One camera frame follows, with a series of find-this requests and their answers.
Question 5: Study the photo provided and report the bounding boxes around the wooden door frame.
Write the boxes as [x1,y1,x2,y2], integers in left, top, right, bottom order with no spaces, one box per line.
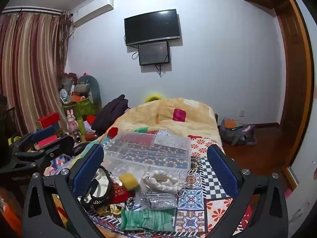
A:
[272,0,315,175]

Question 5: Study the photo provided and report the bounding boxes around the grey green plush toy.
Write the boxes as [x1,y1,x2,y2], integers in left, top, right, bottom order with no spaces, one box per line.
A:
[76,74,103,110]

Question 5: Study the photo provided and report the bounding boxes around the red box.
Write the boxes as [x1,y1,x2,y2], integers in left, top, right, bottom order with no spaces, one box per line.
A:
[36,112,61,131]

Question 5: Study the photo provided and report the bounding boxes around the curtain rail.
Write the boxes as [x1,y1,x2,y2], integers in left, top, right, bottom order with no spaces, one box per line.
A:
[1,6,63,16]

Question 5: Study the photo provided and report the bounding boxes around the black headband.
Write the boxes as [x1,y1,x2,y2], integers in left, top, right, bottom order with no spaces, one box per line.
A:
[81,165,112,207]

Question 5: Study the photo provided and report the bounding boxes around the yellow sponge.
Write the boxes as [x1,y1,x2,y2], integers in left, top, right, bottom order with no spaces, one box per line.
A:
[119,174,140,192]

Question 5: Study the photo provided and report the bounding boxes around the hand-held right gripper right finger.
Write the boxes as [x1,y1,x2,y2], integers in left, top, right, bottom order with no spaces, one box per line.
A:
[205,144,290,238]

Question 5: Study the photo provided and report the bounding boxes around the silver glitter pouch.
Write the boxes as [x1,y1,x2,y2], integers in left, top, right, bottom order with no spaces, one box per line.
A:
[143,192,178,210]

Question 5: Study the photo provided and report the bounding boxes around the yellow fleece blanket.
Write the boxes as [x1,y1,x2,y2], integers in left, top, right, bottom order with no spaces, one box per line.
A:
[99,97,220,142]

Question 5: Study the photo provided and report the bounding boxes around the grey backpack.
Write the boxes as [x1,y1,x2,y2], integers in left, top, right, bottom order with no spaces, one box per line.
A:
[220,118,256,147]

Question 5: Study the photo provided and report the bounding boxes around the large wall television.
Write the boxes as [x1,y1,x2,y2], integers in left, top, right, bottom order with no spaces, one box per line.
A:
[124,9,181,46]

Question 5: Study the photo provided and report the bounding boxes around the red packet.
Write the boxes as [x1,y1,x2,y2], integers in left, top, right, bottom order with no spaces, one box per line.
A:
[109,181,136,204]

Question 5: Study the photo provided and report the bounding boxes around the pink rabbit toy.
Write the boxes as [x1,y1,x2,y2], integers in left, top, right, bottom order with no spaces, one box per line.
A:
[66,109,78,132]

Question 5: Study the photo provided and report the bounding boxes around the striped red curtain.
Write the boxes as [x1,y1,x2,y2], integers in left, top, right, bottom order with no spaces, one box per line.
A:
[0,12,69,136]

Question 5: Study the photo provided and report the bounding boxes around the white air conditioner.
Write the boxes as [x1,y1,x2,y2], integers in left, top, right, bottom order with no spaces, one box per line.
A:
[72,0,115,27]

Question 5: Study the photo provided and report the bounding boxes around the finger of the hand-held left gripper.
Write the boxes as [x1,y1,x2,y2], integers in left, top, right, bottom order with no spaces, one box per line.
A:
[10,125,62,152]
[11,135,75,170]

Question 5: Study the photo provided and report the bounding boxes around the white cloth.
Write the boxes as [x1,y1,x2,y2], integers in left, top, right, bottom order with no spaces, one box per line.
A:
[87,174,111,199]

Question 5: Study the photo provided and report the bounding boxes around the pink box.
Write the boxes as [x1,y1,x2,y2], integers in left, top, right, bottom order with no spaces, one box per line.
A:
[37,136,59,150]

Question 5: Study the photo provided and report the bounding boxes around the black jacket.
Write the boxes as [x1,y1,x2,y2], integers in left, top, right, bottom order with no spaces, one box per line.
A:
[92,94,131,136]

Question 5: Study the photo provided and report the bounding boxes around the black monitor cable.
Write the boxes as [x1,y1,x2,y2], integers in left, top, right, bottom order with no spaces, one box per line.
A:
[154,63,167,77]

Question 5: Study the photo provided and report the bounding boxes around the white knit item in bag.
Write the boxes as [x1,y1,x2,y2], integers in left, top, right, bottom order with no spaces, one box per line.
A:
[139,170,187,194]

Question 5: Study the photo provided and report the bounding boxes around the small wall monitor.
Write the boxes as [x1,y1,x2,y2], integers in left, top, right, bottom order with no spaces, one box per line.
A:
[138,41,171,66]

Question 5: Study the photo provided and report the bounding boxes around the green gift box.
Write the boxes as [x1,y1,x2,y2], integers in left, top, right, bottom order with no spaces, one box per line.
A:
[63,99,96,122]

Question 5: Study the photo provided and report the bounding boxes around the yellow green plush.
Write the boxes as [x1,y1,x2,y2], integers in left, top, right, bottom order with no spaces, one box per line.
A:
[144,93,165,104]

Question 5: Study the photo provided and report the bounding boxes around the colourful printed clothes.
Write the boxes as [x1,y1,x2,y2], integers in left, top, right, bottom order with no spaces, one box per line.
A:
[44,154,75,177]

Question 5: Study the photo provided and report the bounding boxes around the clear plastic storage box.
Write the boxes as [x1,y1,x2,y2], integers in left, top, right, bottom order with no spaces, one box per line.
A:
[102,131,192,179]

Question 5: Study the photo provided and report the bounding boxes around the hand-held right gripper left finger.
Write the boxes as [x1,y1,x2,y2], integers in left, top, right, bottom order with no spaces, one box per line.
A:
[22,144,110,238]

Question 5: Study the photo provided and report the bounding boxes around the patchwork printed bed sheet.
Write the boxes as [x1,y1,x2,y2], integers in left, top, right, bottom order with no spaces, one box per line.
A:
[45,128,249,238]

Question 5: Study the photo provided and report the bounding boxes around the green knit cloth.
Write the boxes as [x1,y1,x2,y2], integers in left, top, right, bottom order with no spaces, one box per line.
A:
[120,208,174,232]

